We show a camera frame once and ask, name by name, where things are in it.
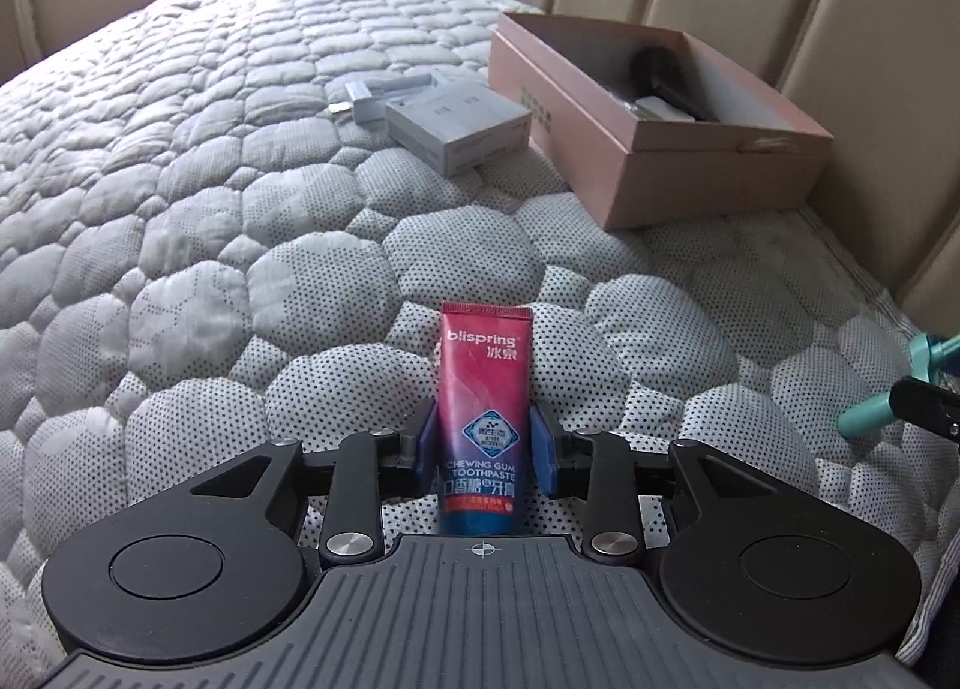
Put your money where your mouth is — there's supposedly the black item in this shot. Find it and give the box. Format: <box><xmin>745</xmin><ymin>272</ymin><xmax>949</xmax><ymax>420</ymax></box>
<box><xmin>606</xmin><ymin>44</ymin><xmax>725</xmax><ymax>124</ymax></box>

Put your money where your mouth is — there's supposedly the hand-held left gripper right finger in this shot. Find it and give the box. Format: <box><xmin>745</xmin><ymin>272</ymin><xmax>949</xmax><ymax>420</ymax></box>
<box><xmin>529</xmin><ymin>400</ymin><xmax>815</xmax><ymax>564</ymax></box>

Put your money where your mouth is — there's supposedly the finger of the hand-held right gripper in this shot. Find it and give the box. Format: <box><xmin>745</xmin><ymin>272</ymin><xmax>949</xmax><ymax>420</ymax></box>
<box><xmin>892</xmin><ymin>375</ymin><xmax>960</xmax><ymax>444</ymax></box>

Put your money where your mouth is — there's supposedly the pink cardboard box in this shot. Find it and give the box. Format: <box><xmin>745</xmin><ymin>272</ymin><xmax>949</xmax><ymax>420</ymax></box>
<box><xmin>489</xmin><ymin>12</ymin><xmax>836</xmax><ymax>231</ymax></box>

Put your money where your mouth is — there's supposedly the red toothpaste tube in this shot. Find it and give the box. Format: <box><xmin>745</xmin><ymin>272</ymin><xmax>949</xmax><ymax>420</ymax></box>
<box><xmin>437</xmin><ymin>300</ymin><xmax>537</xmax><ymax>538</ymax></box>

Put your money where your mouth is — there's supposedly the small white box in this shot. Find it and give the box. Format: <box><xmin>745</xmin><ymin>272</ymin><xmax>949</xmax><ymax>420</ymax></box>
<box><xmin>385</xmin><ymin>78</ymin><xmax>532</xmax><ymax>176</ymax></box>

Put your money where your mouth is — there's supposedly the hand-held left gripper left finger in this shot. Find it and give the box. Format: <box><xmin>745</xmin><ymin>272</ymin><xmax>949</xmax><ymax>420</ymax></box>
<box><xmin>180</xmin><ymin>396</ymin><xmax>441</xmax><ymax>564</ymax></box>

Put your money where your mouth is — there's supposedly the quilted dotted mattress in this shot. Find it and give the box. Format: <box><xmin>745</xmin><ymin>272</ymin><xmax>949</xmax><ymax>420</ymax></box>
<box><xmin>0</xmin><ymin>0</ymin><xmax>960</xmax><ymax>689</ymax></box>

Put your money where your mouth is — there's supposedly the white charger adapter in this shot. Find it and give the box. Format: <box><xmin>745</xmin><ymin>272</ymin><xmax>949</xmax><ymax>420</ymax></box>
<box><xmin>328</xmin><ymin>80</ymin><xmax>388</xmax><ymax>125</ymax></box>

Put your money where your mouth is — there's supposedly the teal plastic clip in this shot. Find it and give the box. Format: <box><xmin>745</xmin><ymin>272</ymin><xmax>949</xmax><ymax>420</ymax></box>
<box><xmin>838</xmin><ymin>331</ymin><xmax>960</xmax><ymax>439</ymax></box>

